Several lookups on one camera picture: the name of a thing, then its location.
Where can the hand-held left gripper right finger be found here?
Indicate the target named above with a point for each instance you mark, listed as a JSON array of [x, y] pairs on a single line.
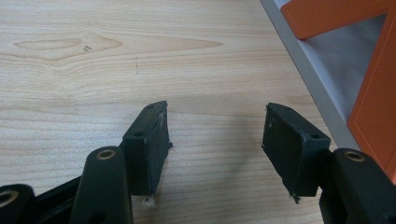
[[294, 149]]

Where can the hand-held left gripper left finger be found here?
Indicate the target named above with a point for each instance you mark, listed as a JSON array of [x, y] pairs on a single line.
[[146, 149]]

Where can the grey shoe rack orange posts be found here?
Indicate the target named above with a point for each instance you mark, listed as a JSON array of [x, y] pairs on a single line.
[[342, 62]]

